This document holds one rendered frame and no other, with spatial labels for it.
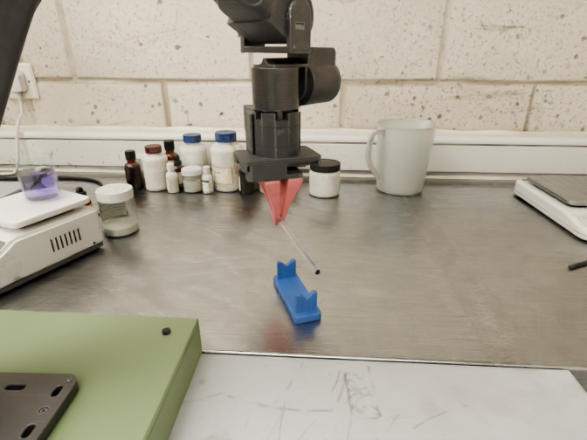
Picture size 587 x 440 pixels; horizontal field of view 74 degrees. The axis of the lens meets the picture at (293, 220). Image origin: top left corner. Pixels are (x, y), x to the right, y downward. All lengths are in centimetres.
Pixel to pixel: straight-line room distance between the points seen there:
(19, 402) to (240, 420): 17
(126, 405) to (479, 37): 98
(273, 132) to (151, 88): 65
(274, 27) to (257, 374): 36
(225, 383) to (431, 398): 20
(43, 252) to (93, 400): 33
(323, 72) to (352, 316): 31
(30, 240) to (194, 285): 23
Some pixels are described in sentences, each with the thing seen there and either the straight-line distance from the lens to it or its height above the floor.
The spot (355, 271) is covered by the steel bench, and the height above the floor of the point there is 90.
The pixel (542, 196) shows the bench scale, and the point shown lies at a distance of 91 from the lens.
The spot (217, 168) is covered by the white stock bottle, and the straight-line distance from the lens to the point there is 89.
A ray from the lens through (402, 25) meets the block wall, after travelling 102.
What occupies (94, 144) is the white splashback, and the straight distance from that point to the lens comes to 114.
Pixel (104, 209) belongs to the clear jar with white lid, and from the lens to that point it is 73.
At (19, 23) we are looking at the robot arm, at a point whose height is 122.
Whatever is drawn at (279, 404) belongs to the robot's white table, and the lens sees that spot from 40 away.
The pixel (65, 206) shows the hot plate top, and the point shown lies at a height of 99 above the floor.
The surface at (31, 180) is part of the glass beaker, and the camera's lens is 69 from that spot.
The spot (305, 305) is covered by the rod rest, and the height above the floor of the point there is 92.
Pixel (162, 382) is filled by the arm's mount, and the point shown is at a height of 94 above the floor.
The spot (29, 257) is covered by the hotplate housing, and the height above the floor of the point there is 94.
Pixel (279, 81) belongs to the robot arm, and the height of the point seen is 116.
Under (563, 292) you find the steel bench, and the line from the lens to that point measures 65.
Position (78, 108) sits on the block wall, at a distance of 119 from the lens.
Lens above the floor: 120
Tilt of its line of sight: 24 degrees down
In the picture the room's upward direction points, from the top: straight up
